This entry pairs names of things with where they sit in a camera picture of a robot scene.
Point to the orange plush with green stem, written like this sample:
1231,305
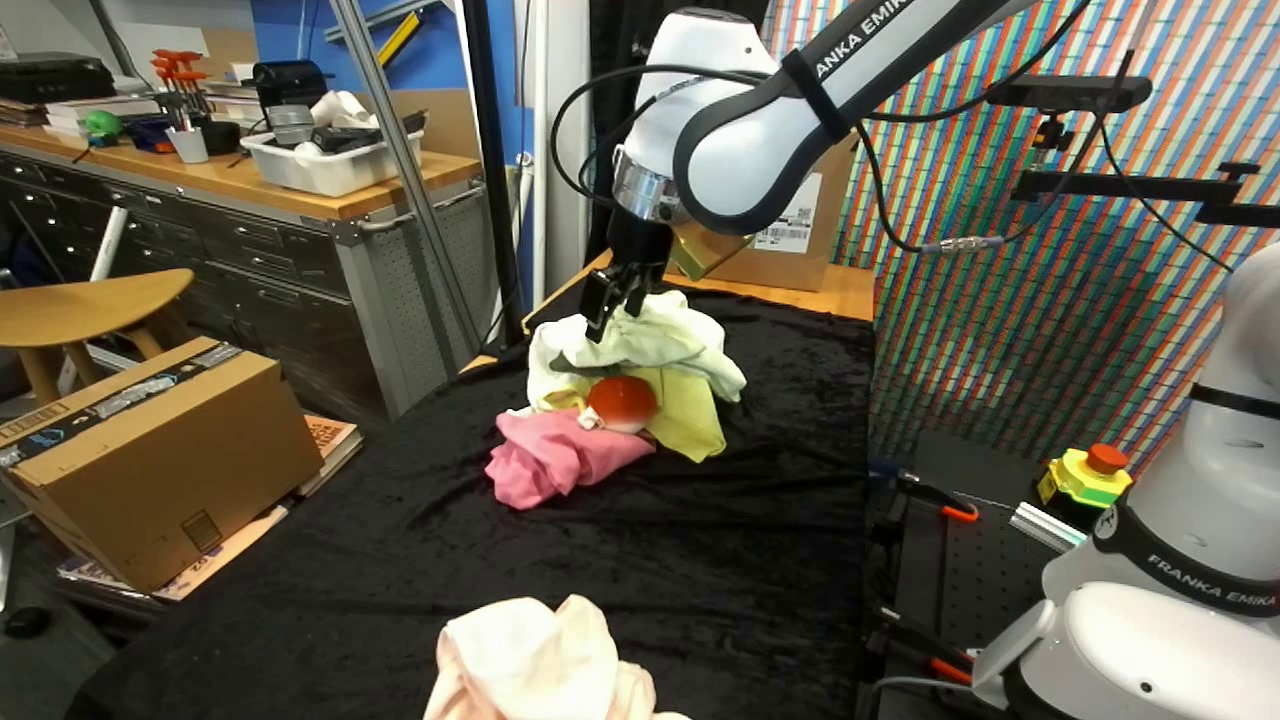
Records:
622,397

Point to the white plastic bin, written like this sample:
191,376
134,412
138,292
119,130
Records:
322,165

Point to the white cup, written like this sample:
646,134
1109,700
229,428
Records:
191,144

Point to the wooden stool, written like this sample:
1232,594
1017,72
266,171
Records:
83,305

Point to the black horizontal bar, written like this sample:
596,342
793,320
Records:
1145,187

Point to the black flat case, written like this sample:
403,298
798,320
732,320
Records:
54,81

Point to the pink cloth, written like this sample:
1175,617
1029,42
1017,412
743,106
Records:
561,460

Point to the black stereo camera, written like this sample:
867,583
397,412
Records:
1066,92

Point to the silver metal pole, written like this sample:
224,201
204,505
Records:
394,144

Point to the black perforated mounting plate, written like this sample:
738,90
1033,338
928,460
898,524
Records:
974,584

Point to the yellow cloth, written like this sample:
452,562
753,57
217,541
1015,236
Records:
687,412

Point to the tan wrist camera mount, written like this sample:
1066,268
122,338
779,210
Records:
704,246

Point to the cardboard box with white label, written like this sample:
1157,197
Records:
815,226

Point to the pale green white cloth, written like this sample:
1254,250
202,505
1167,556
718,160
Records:
666,342

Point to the black velvet tablecloth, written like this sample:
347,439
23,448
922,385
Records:
666,575

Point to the black box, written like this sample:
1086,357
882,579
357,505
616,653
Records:
289,86

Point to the black vertical pole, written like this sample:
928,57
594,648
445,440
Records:
488,175

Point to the small orange figure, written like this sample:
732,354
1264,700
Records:
177,71

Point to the large white waffle towel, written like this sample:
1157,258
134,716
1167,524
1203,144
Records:
549,364

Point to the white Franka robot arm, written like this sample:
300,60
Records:
745,121

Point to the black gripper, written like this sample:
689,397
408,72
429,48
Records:
640,262

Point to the peach cloth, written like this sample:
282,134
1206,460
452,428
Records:
535,662

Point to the grey workbench with wooden top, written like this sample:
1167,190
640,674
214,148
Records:
160,201

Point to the long cardboard box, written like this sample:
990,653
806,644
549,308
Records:
134,465

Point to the yellow red emergency stop button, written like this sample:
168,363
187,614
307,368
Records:
1086,475

